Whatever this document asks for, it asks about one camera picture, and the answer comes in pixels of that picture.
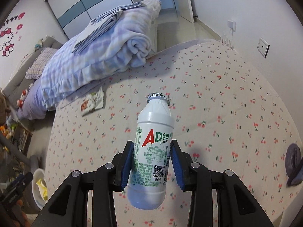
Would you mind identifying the white AD milk bottle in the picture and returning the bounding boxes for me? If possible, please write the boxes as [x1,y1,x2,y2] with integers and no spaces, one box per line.
[127,92,175,210]

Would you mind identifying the yellow snack wrapper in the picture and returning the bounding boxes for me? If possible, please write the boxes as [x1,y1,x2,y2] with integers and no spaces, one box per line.
[36,178,48,202]

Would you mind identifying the white plastic trash basin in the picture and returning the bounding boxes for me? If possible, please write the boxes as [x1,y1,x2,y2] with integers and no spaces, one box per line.
[31,168,49,210]

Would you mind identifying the grey chair stand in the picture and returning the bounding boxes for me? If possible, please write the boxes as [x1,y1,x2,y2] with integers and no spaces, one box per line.
[0,134,39,171]

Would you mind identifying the wooden toy shelf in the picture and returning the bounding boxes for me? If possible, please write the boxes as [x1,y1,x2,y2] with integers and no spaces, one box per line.
[1,123,32,155]

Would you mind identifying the cherry print mattress cover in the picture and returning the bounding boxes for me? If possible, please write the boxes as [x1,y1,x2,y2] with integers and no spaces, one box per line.
[46,41,301,221]

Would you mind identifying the flat printed snack wrapper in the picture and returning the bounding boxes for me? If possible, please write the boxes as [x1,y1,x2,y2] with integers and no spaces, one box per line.
[80,87,104,116]

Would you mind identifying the brown fluffy garment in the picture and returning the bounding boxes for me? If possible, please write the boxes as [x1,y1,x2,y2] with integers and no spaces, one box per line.
[0,93,11,126]

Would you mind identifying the purple bed sheet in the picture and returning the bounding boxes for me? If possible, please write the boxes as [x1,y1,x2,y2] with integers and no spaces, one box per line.
[17,79,55,120]

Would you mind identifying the hello kitty plush toy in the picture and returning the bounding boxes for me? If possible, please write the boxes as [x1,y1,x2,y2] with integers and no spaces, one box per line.
[16,89,29,108]

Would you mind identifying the grey headboard cushion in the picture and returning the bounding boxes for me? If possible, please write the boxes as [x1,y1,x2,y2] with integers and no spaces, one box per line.
[3,37,63,109]

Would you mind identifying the grey slipper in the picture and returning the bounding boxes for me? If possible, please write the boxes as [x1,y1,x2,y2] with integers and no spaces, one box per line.
[285,144,302,187]

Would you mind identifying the blue plaid ruffled blanket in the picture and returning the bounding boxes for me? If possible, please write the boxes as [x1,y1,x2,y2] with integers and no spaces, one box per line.
[40,0,161,110]

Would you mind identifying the plaid pillow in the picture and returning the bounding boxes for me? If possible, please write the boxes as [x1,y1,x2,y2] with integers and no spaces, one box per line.
[25,47,57,80]

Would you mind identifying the folded striped sheet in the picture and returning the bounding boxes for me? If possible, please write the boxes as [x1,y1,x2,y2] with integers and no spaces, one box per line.
[72,2,146,54]

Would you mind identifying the white teal wardrobe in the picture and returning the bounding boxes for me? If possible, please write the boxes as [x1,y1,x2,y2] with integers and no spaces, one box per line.
[40,0,143,40]

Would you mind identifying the white wall switch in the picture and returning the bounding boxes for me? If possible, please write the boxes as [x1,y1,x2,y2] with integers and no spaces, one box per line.
[257,37,270,58]

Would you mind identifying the white wall plug charger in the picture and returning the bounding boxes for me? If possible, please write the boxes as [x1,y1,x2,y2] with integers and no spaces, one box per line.
[227,20,236,35]

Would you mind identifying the hello kitty wall sticker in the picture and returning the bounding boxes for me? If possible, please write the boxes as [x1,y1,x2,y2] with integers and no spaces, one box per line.
[1,12,26,58]

